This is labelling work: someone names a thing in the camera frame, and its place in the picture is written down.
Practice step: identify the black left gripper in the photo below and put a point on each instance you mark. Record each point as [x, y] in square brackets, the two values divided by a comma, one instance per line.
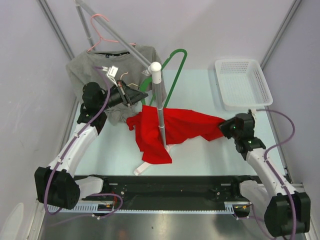
[128, 95]

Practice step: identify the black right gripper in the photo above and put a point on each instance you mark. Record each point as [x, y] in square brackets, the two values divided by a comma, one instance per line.
[223, 127]

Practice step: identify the grey t shirt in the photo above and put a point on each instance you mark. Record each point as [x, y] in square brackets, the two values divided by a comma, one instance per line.
[81, 71]

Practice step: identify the red t shirt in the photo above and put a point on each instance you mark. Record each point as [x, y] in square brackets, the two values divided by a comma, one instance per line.
[180, 125]

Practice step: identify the pink wire hanger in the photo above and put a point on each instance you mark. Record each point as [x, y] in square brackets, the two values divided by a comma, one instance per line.
[101, 38]

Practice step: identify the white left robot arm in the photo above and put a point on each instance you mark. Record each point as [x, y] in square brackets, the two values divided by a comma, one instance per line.
[56, 184]

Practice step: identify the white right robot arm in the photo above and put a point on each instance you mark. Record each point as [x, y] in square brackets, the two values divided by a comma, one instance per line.
[286, 211]

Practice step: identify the white clothes rack with poles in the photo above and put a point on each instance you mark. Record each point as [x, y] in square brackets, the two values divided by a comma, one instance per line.
[154, 69]

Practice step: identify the white plastic basket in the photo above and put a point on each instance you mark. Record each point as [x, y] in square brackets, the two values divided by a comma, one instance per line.
[242, 84]

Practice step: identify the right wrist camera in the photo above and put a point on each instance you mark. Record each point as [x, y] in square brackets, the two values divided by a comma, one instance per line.
[253, 112]

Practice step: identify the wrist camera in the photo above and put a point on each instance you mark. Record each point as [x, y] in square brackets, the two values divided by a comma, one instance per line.
[110, 72]
[253, 112]

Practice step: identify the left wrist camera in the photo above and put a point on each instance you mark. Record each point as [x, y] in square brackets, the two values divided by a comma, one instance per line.
[110, 72]

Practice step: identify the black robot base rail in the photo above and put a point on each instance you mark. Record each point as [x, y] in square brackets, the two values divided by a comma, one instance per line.
[176, 191]

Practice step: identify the white slotted cable duct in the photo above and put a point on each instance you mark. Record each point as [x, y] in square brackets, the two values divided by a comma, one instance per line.
[102, 208]

